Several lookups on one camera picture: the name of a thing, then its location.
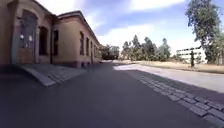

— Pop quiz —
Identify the row of trees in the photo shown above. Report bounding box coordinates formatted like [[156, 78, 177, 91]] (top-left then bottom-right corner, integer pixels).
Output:
[[119, 34, 172, 63]]

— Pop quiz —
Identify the group of leafy trees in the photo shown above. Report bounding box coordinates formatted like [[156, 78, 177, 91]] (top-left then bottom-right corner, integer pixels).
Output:
[[99, 44, 121, 62]]

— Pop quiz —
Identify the tall tree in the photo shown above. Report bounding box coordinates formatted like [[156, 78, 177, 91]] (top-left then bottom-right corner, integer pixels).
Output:
[[185, 0, 224, 66]]

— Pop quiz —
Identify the yellow plastered building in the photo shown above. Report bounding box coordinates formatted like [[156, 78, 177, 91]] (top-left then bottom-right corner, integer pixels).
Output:
[[0, 0, 103, 70]]

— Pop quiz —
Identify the stone paved door ramp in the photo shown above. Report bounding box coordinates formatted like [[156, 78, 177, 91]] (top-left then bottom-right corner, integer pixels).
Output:
[[19, 63, 89, 88]]

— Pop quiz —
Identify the grey cobblestone strip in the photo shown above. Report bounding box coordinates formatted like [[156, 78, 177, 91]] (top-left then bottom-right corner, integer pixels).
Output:
[[137, 75, 224, 128]]

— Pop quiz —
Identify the white multi-storey building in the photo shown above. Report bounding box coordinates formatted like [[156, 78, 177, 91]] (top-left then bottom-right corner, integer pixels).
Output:
[[175, 46, 208, 64]]

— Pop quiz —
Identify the dark grey asphalt path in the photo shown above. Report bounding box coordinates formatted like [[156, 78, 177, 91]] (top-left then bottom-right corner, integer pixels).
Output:
[[0, 61, 224, 128]]

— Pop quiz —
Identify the dry grass field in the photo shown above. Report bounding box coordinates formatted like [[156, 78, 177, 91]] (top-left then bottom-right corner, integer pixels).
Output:
[[133, 60, 224, 75]]

